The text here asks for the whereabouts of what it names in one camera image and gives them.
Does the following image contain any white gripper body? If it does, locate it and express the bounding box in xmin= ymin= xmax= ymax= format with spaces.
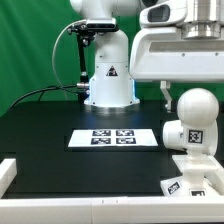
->
xmin=130 ymin=27 xmax=224 ymax=82

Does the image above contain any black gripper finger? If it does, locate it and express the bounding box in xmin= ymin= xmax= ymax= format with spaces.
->
xmin=160 ymin=81 xmax=172 ymax=111

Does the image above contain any white lamp bulb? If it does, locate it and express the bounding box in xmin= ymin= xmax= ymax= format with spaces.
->
xmin=176 ymin=87 xmax=220 ymax=168

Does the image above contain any white lamp base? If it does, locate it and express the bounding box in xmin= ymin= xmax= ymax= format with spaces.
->
xmin=160 ymin=155 xmax=224 ymax=197

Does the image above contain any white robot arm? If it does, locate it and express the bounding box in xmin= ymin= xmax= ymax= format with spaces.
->
xmin=70 ymin=0 xmax=224 ymax=109

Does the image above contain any white lamp hood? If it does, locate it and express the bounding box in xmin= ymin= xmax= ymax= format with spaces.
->
xmin=163 ymin=120 xmax=218 ymax=156

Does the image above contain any white marker sheet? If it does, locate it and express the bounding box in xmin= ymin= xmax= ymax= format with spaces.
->
xmin=68 ymin=129 xmax=158 ymax=148

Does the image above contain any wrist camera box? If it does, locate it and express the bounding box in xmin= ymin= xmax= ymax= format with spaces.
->
xmin=139 ymin=0 xmax=187 ymax=28

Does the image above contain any black camera on stand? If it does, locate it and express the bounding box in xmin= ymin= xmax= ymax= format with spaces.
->
xmin=67 ymin=18 xmax=119 ymax=103

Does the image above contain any grey camera cable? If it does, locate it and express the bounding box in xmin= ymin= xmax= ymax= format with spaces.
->
xmin=9 ymin=19 xmax=91 ymax=109

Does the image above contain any white front rail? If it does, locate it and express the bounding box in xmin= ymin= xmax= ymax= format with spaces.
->
xmin=0 ymin=196 xmax=224 ymax=224

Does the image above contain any white rail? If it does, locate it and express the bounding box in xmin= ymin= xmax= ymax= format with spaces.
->
xmin=0 ymin=196 xmax=224 ymax=224
xmin=0 ymin=159 xmax=17 ymax=199

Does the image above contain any white left rail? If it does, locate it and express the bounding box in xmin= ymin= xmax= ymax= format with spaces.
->
xmin=0 ymin=159 xmax=17 ymax=199

